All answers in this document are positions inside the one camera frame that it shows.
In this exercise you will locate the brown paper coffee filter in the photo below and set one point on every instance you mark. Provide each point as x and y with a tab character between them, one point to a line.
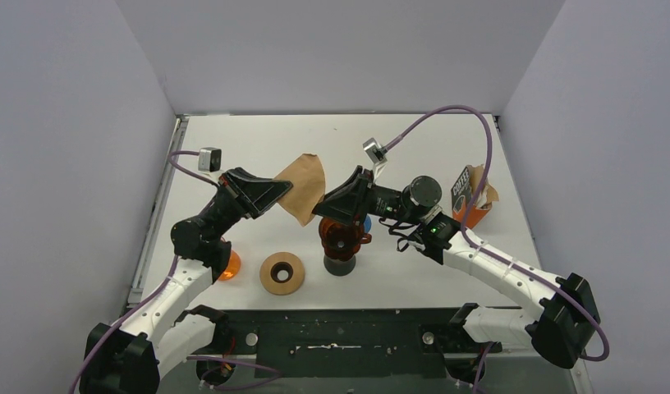
307	177

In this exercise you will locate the round wooden ring stand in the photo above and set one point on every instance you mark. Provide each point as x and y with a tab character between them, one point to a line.
282	273

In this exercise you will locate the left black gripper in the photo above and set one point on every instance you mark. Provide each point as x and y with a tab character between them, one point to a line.
232	192

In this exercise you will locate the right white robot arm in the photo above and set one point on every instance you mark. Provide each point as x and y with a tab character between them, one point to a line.
556	316

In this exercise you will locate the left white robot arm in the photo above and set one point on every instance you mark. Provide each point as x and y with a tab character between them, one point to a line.
133	354

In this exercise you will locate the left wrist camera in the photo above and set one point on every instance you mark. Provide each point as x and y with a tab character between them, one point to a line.
209	159

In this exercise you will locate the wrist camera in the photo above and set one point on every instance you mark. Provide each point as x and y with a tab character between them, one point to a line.
377	154
209	159

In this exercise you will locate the amber plastic coffee dripper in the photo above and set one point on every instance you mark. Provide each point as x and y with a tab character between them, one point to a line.
342	242

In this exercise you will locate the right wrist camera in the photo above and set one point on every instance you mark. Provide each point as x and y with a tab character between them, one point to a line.
377	154

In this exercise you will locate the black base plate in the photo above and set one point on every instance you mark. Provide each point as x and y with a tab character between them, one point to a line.
330	343

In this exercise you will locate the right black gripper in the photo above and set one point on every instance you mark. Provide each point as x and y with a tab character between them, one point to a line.
351	202

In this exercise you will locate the orange translucent dripper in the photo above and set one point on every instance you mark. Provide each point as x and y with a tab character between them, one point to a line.
233	267

